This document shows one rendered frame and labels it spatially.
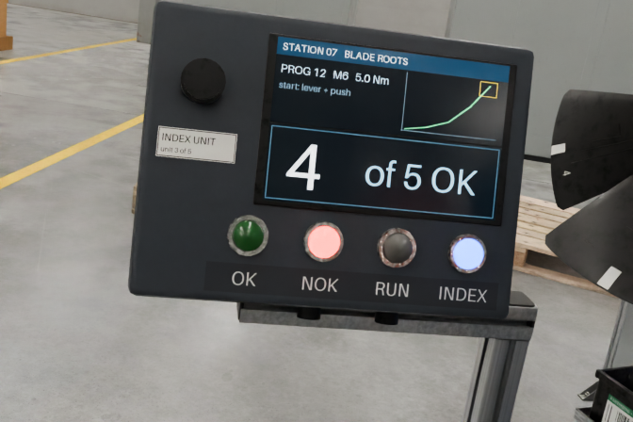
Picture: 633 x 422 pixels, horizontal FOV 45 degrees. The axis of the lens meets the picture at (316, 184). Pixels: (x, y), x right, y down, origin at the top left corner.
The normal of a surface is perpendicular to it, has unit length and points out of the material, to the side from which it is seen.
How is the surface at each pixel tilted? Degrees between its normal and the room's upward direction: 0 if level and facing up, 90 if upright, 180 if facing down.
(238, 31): 75
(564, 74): 90
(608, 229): 51
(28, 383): 0
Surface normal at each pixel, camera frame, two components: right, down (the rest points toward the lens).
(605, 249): -0.40, -0.51
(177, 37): 0.18, 0.03
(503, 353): 0.15, 0.29
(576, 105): -0.87, -0.27
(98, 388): 0.14, -0.95
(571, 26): -0.13, 0.25
